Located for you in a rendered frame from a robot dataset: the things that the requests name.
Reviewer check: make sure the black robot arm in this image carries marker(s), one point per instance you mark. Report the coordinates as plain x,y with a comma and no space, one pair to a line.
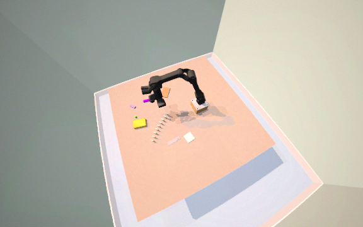
156,82

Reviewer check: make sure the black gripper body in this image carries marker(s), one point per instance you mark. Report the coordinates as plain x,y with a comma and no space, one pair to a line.
161,102

